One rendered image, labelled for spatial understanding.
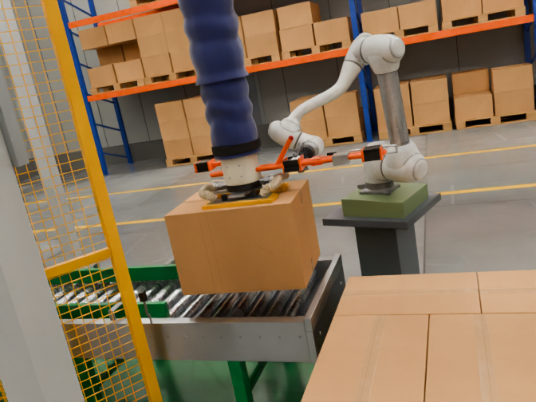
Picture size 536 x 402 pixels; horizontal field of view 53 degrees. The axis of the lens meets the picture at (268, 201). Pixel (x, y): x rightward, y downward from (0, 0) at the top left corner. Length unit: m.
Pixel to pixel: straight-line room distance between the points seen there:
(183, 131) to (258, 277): 8.22
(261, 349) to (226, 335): 0.16
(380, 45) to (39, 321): 1.86
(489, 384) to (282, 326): 0.84
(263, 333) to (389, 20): 7.57
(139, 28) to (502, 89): 6.44
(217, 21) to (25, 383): 1.51
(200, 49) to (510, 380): 1.68
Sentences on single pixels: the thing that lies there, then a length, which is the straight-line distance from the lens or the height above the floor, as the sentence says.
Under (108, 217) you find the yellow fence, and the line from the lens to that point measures 2.33.
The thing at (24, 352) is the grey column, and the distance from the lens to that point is 1.89.
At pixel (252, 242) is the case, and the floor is 0.90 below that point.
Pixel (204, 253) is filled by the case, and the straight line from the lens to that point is 2.46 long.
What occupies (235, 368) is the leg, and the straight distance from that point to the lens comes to 2.50.
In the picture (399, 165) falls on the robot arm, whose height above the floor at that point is 1.02.
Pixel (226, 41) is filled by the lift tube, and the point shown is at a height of 1.75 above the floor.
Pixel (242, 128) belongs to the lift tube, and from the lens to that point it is 2.34.
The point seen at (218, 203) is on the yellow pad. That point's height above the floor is 1.08.
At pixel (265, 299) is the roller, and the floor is 0.54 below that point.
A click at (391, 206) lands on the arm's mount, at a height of 0.82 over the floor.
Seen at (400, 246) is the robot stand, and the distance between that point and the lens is 3.02.
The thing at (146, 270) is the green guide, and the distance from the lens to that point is 3.18.
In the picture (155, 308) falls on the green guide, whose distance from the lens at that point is 2.65.
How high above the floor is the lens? 1.65
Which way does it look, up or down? 15 degrees down
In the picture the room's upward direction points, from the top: 11 degrees counter-clockwise
